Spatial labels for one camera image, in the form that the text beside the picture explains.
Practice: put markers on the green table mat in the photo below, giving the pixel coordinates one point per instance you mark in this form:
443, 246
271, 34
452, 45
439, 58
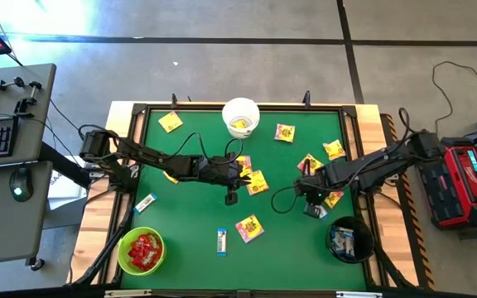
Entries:
288, 265

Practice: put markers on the red Skittles candy packet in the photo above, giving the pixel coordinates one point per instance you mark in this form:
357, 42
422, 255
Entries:
147, 262
136, 251
153, 241
142, 239

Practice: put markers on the black bucket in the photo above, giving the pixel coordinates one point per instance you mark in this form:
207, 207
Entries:
367, 244

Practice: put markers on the black computer mouse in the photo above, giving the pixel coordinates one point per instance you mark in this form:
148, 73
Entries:
20, 184

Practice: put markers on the black desk leg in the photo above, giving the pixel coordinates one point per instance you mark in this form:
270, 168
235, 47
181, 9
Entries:
52, 159

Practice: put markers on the silver metal bracket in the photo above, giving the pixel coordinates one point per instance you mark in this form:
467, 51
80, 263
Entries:
127, 293
358, 294

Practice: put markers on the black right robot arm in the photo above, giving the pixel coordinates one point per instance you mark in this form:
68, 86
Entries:
379, 165

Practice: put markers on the grey desk top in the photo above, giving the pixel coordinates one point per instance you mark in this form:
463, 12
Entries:
13, 111
11, 215

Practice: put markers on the white cardboard box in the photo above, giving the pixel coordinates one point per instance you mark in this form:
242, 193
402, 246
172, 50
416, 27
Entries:
62, 190

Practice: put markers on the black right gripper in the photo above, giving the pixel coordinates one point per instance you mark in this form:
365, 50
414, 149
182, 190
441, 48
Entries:
315, 184

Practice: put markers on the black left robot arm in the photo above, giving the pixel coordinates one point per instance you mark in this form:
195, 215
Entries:
139, 155

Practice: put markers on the red portable power station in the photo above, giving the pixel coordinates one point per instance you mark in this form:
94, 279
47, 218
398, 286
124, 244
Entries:
462, 194

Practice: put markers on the white pumpkin-face bucket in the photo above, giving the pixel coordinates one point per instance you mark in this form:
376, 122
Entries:
251, 109

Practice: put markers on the black desk caster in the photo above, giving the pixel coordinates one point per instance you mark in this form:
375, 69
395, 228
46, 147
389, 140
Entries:
36, 263

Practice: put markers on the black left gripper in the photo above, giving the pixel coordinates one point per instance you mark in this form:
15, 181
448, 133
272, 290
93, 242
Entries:
222, 171

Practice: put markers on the lime green bucket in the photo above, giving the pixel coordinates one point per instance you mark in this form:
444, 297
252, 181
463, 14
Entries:
139, 272

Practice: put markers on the black table clamp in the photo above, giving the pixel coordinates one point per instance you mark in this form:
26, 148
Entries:
306, 99
174, 100

